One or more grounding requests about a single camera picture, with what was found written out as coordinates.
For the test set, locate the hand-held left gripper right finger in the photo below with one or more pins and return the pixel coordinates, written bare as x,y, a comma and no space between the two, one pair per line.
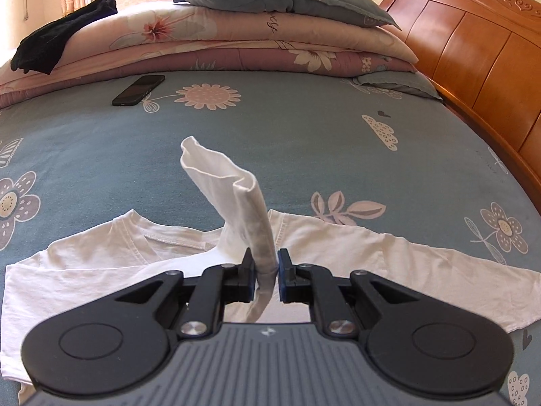
281,281

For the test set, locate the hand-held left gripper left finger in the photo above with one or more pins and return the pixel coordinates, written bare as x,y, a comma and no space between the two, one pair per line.
252,281

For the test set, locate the white printed long-sleeve shirt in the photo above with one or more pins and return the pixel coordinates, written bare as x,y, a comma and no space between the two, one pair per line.
105,253

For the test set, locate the blue floral bed sheet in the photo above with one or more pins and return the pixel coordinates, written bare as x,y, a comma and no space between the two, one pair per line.
296,135

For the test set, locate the black smartphone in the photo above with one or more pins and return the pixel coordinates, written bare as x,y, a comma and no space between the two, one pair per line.
137,90

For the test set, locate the flat blue-grey pillow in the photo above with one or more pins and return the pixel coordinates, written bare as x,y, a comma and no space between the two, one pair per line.
401,84

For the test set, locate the folded pink floral quilt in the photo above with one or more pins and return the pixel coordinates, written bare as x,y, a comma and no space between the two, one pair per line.
211,29

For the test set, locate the wooden headboard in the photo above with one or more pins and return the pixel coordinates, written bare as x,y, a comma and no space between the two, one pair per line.
486,72

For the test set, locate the black garment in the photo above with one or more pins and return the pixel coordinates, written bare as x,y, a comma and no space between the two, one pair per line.
50,42

